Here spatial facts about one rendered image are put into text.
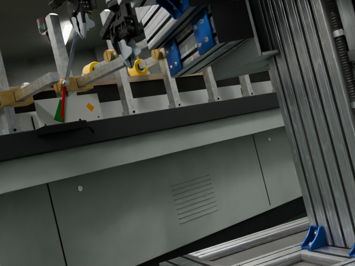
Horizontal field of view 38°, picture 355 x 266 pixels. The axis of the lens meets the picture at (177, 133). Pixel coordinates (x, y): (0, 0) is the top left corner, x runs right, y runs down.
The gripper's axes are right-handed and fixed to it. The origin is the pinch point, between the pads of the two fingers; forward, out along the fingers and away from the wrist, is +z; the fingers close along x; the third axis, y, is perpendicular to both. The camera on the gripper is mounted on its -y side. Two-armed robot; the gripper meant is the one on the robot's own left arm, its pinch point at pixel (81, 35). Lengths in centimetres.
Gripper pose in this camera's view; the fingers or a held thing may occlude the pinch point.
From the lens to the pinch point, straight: 192.3
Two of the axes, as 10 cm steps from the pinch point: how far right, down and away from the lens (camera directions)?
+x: -6.6, 1.9, 7.3
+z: 2.4, 9.7, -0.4
